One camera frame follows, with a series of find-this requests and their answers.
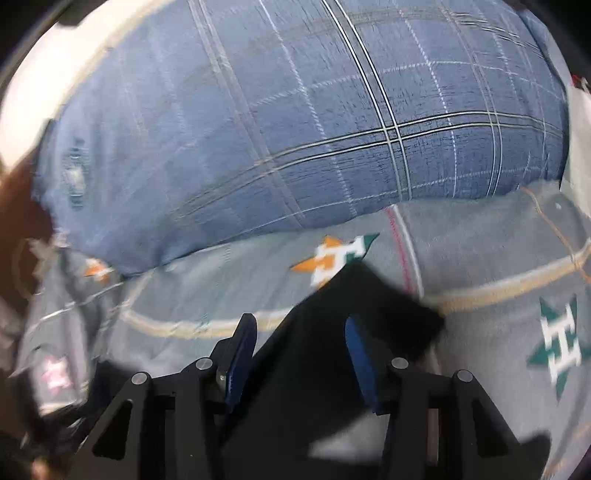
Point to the black pants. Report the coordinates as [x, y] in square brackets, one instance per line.
[318, 360]

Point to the blue plaid pillow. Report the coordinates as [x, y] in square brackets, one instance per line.
[295, 138]

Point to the grey patterned bed sheet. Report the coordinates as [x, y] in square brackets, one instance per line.
[485, 277]

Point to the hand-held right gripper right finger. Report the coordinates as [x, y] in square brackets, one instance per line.
[361, 364]

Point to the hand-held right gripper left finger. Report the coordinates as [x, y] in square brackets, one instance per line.
[241, 364]

